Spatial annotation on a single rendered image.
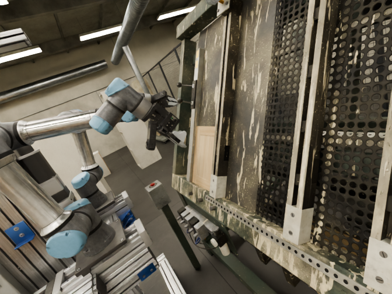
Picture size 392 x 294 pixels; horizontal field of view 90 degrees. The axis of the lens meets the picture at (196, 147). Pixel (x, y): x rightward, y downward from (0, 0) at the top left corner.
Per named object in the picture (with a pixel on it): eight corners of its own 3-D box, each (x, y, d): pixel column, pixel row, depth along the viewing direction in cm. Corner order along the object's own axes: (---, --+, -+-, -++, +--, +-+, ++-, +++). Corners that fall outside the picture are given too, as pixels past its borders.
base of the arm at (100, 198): (86, 214, 127) (77, 202, 124) (86, 206, 140) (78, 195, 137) (108, 201, 132) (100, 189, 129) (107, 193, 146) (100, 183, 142)
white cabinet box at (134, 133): (137, 164, 554) (99, 95, 490) (155, 154, 575) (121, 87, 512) (142, 169, 502) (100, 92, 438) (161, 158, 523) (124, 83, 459)
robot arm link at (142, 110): (133, 112, 68) (129, 113, 75) (144, 121, 70) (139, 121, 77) (146, 95, 69) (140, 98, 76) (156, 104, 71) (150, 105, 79)
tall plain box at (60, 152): (86, 211, 397) (31, 134, 343) (114, 195, 419) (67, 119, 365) (85, 233, 318) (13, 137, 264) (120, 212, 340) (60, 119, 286)
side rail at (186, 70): (184, 172, 174) (172, 173, 168) (193, 44, 166) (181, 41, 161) (186, 174, 169) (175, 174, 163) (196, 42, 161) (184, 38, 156)
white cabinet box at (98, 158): (91, 179, 596) (78, 160, 574) (109, 170, 617) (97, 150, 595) (91, 184, 557) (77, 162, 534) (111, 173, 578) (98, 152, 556)
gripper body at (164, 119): (182, 121, 77) (157, 101, 71) (170, 139, 75) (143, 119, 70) (174, 121, 84) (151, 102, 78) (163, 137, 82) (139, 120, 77)
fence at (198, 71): (191, 179, 149) (186, 180, 147) (200, 51, 143) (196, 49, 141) (193, 181, 145) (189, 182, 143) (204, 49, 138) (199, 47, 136)
